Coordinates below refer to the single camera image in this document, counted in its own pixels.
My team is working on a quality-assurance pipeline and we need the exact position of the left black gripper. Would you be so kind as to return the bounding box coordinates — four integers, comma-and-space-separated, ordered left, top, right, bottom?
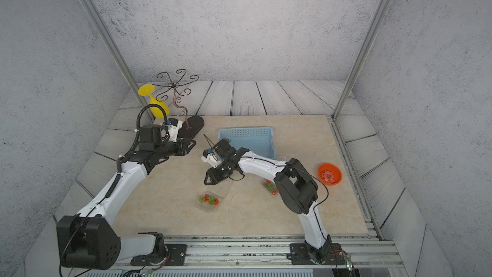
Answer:
154, 137, 197, 161

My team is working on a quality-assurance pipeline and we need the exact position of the clear clamshell container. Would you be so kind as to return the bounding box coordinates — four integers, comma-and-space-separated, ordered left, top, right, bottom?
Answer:
262, 179, 280, 197
195, 184, 232, 213

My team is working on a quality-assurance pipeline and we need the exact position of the light blue plastic basket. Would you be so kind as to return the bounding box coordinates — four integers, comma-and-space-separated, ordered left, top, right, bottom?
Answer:
218, 127, 277, 159

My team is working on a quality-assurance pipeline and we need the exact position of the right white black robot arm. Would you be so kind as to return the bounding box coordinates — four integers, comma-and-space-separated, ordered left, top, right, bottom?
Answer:
201, 147, 331, 264

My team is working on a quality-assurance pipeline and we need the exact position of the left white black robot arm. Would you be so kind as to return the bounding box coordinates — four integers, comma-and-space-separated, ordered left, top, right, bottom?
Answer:
56, 119, 196, 270

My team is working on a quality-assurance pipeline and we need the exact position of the yellow plastic wine glass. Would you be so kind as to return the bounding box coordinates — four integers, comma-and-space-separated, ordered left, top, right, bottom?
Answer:
138, 83, 170, 119

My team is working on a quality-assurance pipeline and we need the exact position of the orange plastic bowl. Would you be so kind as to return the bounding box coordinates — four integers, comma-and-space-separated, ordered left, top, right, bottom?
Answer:
318, 164, 343, 186

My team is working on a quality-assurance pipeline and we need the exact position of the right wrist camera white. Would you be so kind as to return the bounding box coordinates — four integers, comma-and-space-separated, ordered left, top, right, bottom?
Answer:
201, 138, 233, 168

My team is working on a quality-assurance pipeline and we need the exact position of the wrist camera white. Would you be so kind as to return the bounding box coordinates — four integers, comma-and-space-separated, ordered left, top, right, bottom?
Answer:
201, 138, 233, 168
167, 118, 183, 142

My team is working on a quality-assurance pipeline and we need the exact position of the bronze wire glass rack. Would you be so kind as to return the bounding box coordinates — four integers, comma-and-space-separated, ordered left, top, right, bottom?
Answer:
156, 69, 204, 139

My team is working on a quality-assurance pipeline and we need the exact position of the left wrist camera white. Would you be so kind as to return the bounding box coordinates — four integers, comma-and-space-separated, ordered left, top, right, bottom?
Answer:
167, 118, 183, 142

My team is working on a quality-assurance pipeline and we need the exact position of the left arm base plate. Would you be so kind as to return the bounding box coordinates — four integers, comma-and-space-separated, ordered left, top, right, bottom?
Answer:
130, 244, 188, 266

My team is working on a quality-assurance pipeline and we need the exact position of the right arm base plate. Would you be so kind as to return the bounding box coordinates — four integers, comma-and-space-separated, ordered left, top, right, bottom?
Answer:
286, 242, 346, 265

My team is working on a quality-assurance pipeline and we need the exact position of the aluminium mounting rail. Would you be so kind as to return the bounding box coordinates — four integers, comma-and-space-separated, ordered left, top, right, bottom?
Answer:
112, 235, 408, 276

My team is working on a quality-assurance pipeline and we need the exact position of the left aluminium frame post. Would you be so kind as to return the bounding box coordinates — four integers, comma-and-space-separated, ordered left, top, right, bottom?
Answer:
79, 0, 148, 106

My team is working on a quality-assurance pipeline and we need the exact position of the aluminium frame post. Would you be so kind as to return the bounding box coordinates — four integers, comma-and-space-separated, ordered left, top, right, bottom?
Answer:
79, 0, 148, 106
332, 0, 392, 121

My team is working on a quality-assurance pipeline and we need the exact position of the right aluminium frame post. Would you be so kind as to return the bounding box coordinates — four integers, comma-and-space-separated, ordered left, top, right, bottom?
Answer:
332, 0, 392, 121

